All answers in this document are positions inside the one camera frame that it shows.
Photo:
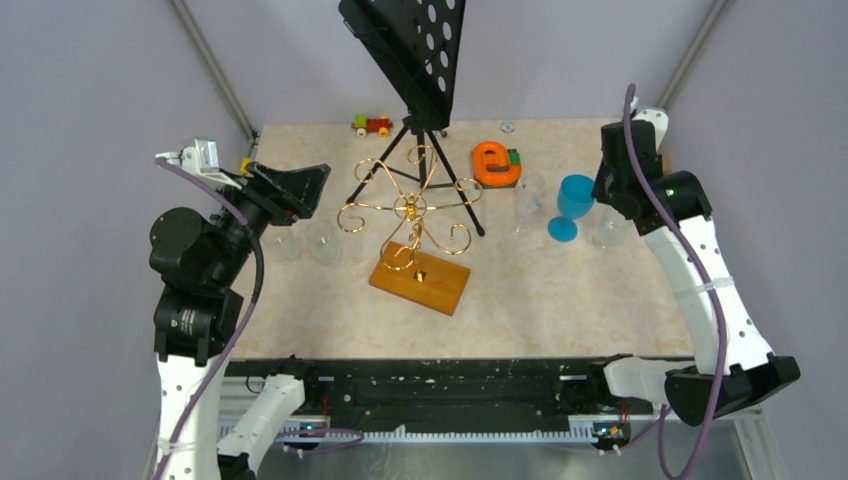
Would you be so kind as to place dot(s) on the yellow corner clamp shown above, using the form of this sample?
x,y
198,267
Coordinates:
x,y
244,166

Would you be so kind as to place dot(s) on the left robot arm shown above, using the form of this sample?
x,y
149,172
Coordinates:
x,y
213,272

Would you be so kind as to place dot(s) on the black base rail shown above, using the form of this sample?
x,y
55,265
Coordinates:
x,y
459,398

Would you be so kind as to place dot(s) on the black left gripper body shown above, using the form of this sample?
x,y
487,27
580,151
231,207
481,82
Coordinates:
x,y
260,206

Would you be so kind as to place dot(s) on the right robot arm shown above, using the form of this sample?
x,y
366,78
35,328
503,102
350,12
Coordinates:
x,y
672,214

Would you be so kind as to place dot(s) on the blue plastic wine glass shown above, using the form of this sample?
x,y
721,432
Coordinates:
x,y
574,201

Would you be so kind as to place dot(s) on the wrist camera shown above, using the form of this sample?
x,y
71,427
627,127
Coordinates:
x,y
656,116
198,160

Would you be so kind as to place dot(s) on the clear wine glass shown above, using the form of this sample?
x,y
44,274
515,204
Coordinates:
x,y
287,246
612,230
323,243
527,200

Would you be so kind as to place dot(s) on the colourful toy train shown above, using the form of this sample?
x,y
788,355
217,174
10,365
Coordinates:
x,y
364,125

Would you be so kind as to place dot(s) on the orange tape dispenser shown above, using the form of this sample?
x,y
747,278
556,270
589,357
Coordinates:
x,y
495,166

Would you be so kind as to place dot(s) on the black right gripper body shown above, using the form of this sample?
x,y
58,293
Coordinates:
x,y
605,187

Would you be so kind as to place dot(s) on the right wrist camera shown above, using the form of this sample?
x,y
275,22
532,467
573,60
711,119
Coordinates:
x,y
656,116

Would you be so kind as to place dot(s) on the gold wire glass rack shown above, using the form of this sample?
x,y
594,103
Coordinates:
x,y
410,207

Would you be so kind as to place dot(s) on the black music stand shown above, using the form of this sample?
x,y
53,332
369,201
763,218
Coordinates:
x,y
416,46

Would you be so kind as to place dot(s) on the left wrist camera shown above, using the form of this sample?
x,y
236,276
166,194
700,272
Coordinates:
x,y
198,160

